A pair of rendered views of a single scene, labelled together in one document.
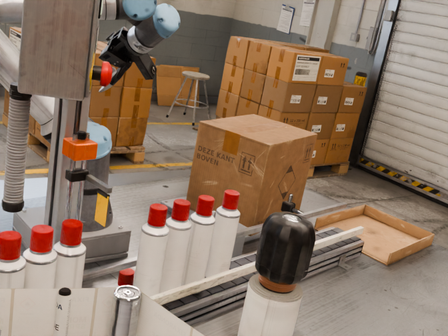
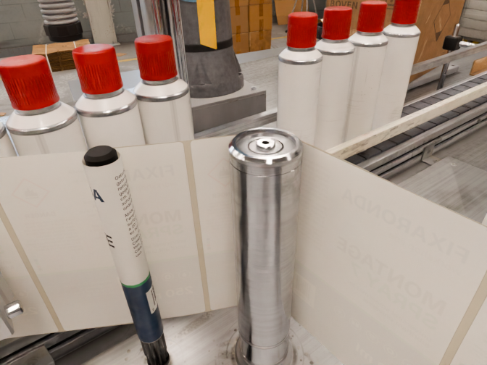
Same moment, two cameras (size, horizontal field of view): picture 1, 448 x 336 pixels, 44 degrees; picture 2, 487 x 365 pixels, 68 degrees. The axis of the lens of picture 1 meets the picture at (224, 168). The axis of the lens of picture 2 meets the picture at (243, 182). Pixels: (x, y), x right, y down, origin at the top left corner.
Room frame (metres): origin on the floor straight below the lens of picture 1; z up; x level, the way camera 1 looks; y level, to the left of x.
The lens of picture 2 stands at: (0.50, 0.07, 1.15)
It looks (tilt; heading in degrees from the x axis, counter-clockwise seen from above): 34 degrees down; 14
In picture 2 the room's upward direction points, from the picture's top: 2 degrees counter-clockwise
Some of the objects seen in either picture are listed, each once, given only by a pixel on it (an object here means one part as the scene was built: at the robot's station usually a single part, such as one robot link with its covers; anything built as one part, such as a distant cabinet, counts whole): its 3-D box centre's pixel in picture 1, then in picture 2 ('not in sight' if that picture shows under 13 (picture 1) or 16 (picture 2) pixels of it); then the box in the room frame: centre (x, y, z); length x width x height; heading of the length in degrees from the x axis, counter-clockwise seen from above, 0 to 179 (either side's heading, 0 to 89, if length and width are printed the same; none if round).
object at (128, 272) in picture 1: (126, 277); not in sight; (1.08, 0.17, 0.85); 0.03 x 0.03 x 0.03
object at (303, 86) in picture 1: (289, 108); not in sight; (5.20, -0.51, 0.57); 1.20 x 0.85 x 1.14; 132
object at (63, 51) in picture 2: not in sight; (63, 55); (4.27, 3.15, 0.11); 0.65 x 0.54 x 0.22; 127
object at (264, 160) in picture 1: (252, 170); (394, 14); (1.61, -0.09, 0.99); 0.30 x 0.24 x 0.27; 148
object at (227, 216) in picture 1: (223, 236); (393, 70); (1.09, -0.03, 0.98); 0.05 x 0.05 x 0.20
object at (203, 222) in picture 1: (198, 243); (361, 82); (1.03, 0.02, 0.98); 0.05 x 0.05 x 0.20
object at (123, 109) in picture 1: (75, 94); (214, 20); (4.65, 1.38, 0.45); 1.20 x 0.84 x 0.89; 42
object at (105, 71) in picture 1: (101, 73); not in sight; (0.83, 0.21, 1.33); 0.04 x 0.03 x 0.04; 14
